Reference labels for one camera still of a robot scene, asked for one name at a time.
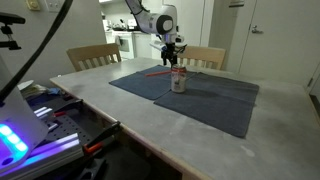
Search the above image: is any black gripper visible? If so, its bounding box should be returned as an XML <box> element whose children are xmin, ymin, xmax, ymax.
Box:
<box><xmin>161</xmin><ymin>44</ymin><xmax>186</xmax><ymax>67</ymax></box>

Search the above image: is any orange plastic straw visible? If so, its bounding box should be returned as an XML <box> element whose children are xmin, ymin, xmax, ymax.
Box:
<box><xmin>144</xmin><ymin>70</ymin><xmax>171</xmax><ymax>77</ymax></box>

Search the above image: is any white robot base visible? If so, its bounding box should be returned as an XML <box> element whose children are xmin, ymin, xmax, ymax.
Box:
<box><xmin>0</xmin><ymin>85</ymin><xmax>83</xmax><ymax>180</ymax></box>

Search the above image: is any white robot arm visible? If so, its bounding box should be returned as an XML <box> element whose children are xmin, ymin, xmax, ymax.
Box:
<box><xmin>125</xmin><ymin>0</ymin><xmax>185</xmax><ymax>66</ymax></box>

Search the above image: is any white soda can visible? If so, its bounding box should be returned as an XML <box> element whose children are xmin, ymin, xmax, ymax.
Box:
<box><xmin>171</xmin><ymin>64</ymin><xmax>187</xmax><ymax>93</ymax></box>

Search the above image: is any right wooden chair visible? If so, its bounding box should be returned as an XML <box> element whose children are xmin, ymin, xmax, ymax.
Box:
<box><xmin>176</xmin><ymin>46</ymin><xmax>226</xmax><ymax>70</ymax></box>

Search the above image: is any wooden chair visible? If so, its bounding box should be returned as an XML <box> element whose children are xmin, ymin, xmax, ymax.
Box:
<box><xmin>176</xmin><ymin>46</ymin><xmax>226</xmax><ymax>70</ymax></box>
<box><xmin>66</xmin><ymin>43</ymin><xmax>122</xmax><ymax>71</ymax></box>

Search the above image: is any dark blue left cloth mat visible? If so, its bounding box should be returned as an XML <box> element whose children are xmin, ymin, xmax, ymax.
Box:
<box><xmin>110</xmin><ymin>65</ymin><xmax>171</xmax><ymax>100</ymax></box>

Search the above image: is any dark blue cloth mat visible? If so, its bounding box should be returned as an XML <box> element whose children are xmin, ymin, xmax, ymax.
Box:
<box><xmin>155</xmin><ymin>73</ymin><xmax>259</xmax><ymax>138</ymax></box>
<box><xmin>110</xmin><ymin>65</ymin><xmax>171</xmax><ymax>100</ymax></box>

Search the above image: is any white kitchen stove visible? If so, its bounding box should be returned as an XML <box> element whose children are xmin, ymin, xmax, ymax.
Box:
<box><xmin>112</xmin><ymin>31</ymin><xmax>135</xmax><ymax>59</ymax></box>

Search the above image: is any dark blue right cloth mat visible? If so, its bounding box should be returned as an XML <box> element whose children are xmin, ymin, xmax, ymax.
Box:
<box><xmin>155</xmin><ymin>73</ymin><xmax>259</xmax><ymax>138</ymax></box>

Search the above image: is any left wooden chair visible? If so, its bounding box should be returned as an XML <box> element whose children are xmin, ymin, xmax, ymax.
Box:
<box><xmin>66</xmin><ymin>43</ymin><xmax>122</xmax><ymax>71</ymax></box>

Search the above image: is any orange black clamp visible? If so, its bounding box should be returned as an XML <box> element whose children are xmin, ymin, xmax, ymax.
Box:
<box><xmin>83</xmin><ymin>122</ymin><xmax>121</xmax><ymax>154</ymax></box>
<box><xmin>53</xmin><ymin>99</ymin><xmax>83</xmax><ymax>117</ymax></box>

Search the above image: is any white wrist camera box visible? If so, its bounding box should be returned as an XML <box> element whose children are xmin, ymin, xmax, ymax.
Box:
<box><xmin>150</xmin><ymin>40</ymin><xmax>167</xmax><ymax>51</ymax></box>

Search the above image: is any white door with handle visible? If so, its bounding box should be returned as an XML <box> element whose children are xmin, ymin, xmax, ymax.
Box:
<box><xmin>240</xmin><ymin>0</ymin><xmax>320</xmax><ymax>87</ymax></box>

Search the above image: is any black cable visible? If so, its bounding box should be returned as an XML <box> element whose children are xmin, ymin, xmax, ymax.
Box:
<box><xmin>0</xmin><ymin>0</ymin><xmax>74</xmax><ymax>104</ymax></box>

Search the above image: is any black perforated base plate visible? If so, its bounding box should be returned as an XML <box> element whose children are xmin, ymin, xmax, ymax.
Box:
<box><xmin>41</xmin><ymin>115</ymin><xmax>92</xmax><ymax>145</ymax></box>

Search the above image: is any wall light switch plate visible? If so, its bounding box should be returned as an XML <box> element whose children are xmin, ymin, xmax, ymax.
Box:
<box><xmin>45</xmin><ymin>0</ymin><xmax>61</xmax><ymax>13</ymax></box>

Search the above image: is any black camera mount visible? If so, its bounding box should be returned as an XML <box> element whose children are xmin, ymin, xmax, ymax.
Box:
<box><xmin>0</xmin><ymin>12</ymin><xmax>26</xmax><ymax>50</ymax></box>

